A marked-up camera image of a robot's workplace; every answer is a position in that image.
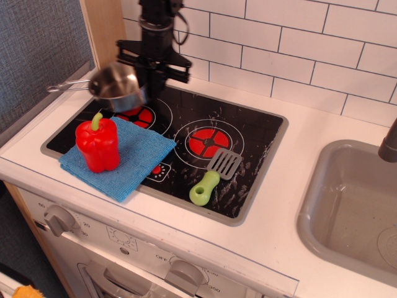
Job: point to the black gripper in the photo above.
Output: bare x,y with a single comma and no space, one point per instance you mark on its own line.
154,59

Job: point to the metal pot with wire handle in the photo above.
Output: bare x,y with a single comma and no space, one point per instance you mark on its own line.
114,87

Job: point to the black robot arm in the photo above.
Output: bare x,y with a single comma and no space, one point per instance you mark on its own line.
161,13

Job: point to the blue folded cloth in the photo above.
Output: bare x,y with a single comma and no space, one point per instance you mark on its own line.
140,150

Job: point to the black toy stovetop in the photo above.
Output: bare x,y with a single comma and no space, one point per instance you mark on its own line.
200,126

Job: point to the red toy bell pepper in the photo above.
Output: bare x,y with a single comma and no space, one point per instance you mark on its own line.
97,140

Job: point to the grey left oven knob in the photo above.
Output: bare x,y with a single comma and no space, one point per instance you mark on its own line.
59,220

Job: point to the grey oven knob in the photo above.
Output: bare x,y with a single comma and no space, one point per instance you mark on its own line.
185,277
59,220

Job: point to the grey right oven knob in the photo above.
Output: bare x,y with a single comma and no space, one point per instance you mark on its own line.
185,277

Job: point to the grey toy sink basin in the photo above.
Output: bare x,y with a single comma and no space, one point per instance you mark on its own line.
348,215

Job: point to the orange plush object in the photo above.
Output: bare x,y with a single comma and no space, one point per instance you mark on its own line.
27,292

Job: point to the grey toy faucet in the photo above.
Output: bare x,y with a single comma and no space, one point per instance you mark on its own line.
388,148

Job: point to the wooden side post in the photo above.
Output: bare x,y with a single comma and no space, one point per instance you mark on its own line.
105,27

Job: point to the grey spatula with green handle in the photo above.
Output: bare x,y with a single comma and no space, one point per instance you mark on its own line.
222,166

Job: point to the grey oven door handle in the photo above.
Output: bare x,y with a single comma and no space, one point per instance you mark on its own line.
116,281

